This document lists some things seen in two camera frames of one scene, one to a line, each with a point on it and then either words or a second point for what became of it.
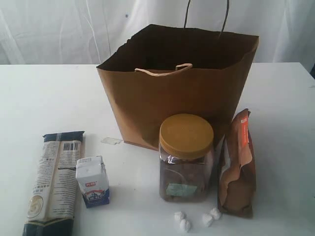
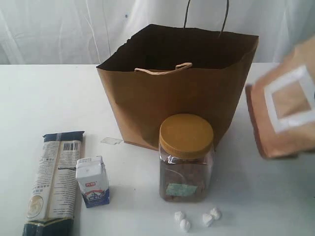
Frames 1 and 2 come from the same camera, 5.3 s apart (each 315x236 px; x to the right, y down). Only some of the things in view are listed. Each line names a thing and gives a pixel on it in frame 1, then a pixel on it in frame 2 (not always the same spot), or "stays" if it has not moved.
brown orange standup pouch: [236, 182] -> [281, 105]
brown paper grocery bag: [168, 70] stays
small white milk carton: [92, 177] stays
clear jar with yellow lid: [185, 158] stays
